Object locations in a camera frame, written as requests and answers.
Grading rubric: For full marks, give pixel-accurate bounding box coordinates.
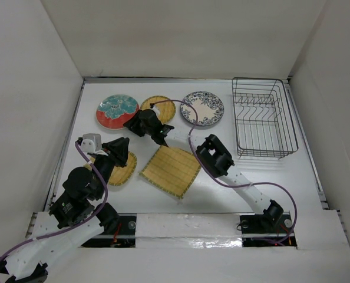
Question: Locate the red and teal floral plate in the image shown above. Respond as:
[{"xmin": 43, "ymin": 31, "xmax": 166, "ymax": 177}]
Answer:
[{"xmin": 95, "ymin": 94, "xmax": 140, "ymax": 130}]

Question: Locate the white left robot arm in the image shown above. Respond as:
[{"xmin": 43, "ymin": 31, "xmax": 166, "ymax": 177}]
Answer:
[{"xmin": 0, "ymin": 134, "xmax": 130, "ymax": 282}]

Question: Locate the grey wire dish rack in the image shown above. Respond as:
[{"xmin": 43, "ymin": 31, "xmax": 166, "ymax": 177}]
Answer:
[{"xmin": 232, "ymin": 77, "xmax": 299, "ymax": 159}]

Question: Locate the square bamboo mat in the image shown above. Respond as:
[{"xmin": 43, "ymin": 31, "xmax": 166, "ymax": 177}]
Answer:
[{"xmin": 139, "ymin": 146, "xmax": 201, "ymax": 199}]

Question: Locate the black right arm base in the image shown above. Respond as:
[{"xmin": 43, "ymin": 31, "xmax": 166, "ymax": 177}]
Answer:
[{"xmin": 236, "ymin": 212, "xmax": 297, "ymax": 248}]

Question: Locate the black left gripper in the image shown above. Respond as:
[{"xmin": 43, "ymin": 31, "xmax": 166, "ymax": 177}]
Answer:
[{"xmin": 93, "ymin": 136, "xmax": 130, "ymax": 199}]

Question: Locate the blue and white floral plate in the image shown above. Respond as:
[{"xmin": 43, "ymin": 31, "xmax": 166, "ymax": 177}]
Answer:
[{"xmin": 180, "ymin": 91, "xmax": 224, "ymax": 126}]

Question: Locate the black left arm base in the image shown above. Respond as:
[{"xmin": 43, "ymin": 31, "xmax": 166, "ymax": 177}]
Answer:
[{"xmin": 81, "ymin": 214, "xmax": 137, "ymax": 248}]

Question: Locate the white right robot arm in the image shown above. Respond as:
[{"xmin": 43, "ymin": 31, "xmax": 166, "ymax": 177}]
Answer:
[{"xmin": 124, "ymin": 109, "xmax": 283, "ymax": 232}]

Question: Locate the rounded bamboo tray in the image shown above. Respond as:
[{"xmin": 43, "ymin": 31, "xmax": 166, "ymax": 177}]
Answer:
[{"xmin": 84, "ymin": 152, "xmax": 137, "ymax": 186}]

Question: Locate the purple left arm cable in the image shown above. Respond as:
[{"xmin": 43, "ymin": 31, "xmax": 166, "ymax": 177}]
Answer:
[{"xmin": 0, "ymin": 139, "xmax": 109, "ymax": 280}]

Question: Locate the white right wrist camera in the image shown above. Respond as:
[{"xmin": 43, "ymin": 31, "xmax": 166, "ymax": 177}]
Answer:
[{"xmin": 150, "ymin": 103, "xmax": 160, "ymax": 115}]

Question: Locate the round bamboo tray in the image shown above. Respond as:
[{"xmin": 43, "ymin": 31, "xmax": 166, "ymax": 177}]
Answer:
[{"xmin": 140, "ymin": 96, "xmax": 176, "ymax": 124}]

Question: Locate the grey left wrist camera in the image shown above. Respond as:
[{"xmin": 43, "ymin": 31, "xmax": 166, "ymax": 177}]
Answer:
[{"xmin": 77, "ymin": 133, "xmax": 102, "ymax": 154}]

